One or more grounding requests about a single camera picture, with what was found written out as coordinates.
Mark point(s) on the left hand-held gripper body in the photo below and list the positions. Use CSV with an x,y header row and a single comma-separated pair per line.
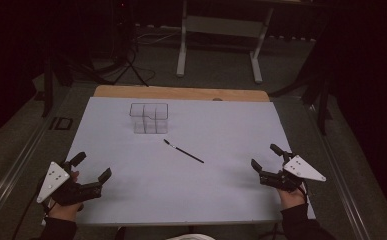
x,y
52,180

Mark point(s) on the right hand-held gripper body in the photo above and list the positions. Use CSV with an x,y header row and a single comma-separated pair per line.
x,y
302,169

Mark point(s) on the clear plastic organizer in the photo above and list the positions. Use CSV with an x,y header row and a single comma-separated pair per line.
x,y
149,118

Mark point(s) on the thin black brush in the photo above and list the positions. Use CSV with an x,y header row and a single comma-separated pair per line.
x,y
184,152

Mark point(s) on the person's right hand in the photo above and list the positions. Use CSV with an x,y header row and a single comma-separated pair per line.
x,y
291,200

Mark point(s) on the person's left hand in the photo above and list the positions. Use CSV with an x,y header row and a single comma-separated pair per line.
x,y
64,212

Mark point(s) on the black floor socket box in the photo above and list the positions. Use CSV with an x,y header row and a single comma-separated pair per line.
x,y
61,123

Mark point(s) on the black metal stand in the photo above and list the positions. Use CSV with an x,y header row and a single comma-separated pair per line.
x,y
48,90
322,103

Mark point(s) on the person's white clothing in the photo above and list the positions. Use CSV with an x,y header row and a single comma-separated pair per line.
x,y
190,237

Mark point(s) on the wooden table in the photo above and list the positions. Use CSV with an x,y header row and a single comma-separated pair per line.
x,y
181,92

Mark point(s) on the black tripod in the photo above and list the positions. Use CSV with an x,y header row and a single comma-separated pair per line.
x,y
127,50

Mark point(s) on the metal floor rail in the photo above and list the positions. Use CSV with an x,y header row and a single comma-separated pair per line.
x,y
11,173
344,186

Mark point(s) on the grey metal stand frame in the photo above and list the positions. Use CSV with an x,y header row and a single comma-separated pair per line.
x,y
221,26

